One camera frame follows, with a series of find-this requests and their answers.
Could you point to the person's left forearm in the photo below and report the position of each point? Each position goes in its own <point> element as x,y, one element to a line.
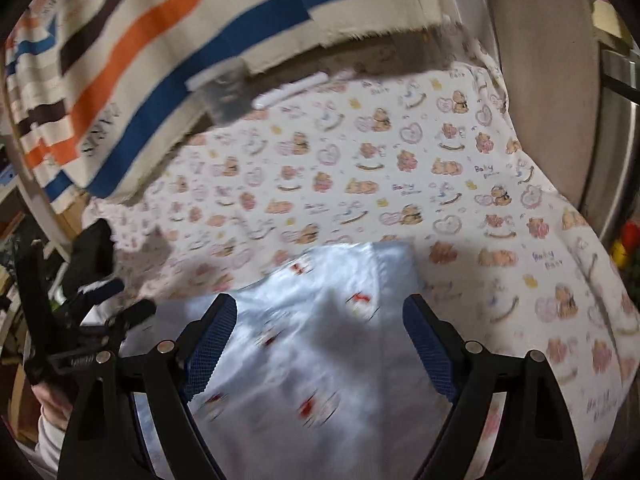
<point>50,445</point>

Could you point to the white elongated object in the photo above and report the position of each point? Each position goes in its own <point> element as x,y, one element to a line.
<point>290,91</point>

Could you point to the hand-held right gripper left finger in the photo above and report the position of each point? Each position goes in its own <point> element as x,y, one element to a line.
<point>210,350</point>

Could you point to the clear plastic container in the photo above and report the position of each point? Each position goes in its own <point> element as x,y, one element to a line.
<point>225,97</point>

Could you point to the stainless steel appliance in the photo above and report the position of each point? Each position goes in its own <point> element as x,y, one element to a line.
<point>615,160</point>

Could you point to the person's left hand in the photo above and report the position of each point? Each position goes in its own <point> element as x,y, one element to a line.
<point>52,407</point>

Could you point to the colourful plastic toys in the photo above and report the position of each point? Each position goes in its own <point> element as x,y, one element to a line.
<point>627,245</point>

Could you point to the striped blanket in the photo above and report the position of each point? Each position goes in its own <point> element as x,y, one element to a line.
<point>150,60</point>

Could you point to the bear print bed sheet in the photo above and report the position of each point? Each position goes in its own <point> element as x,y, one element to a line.
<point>400,170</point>

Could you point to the beige oval board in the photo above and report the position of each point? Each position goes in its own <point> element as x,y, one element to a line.
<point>540,85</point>

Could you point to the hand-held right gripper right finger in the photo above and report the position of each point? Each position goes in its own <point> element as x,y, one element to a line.
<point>430,350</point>

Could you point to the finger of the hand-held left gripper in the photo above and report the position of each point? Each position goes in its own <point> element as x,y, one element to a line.
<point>134,314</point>
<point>102,291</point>

